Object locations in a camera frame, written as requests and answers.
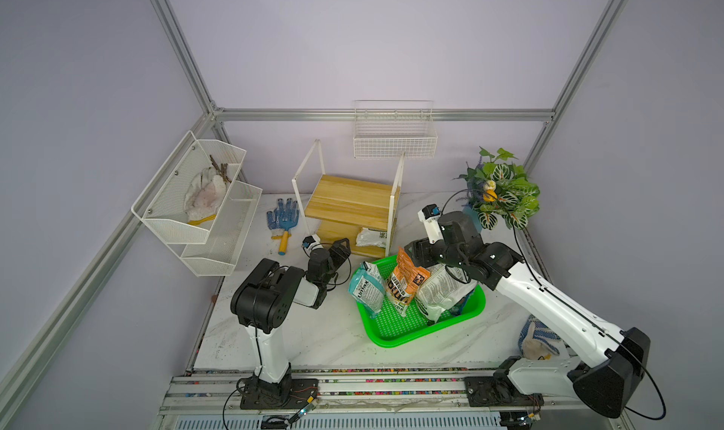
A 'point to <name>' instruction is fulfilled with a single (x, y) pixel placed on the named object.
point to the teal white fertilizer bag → (367, 288)
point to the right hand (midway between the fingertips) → (417, 248)
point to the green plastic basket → (389, 327)
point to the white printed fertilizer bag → (444, 285)
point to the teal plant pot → (472, 212)
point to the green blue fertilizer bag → (457, 308)
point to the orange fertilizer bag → (404, 281)
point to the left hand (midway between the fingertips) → (347, 242)
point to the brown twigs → (222, 171)
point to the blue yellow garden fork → (287, 220)
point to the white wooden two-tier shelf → (359, 214)
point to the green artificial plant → (497, 188)
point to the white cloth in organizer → (204, 195)
